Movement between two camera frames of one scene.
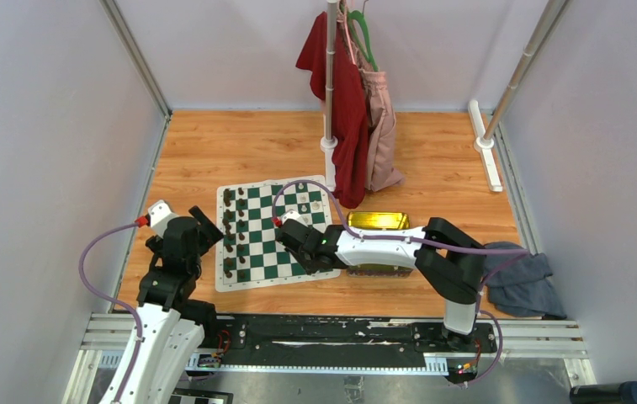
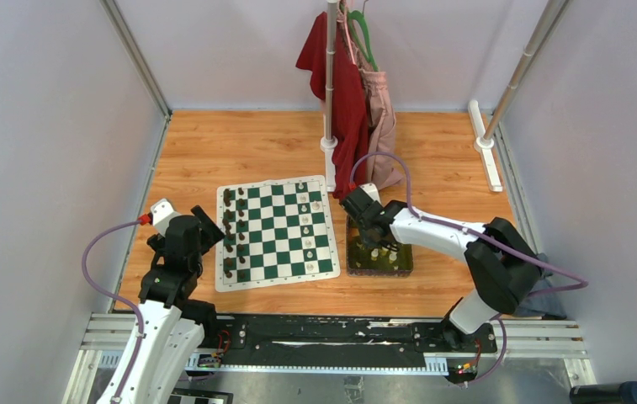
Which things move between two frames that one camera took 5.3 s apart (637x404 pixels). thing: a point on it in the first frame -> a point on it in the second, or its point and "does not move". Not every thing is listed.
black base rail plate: (339, 338) does not move
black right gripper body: (305, 260) -> (367, 238)
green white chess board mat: (249, 254) does not move
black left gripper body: (209, 235) does not move
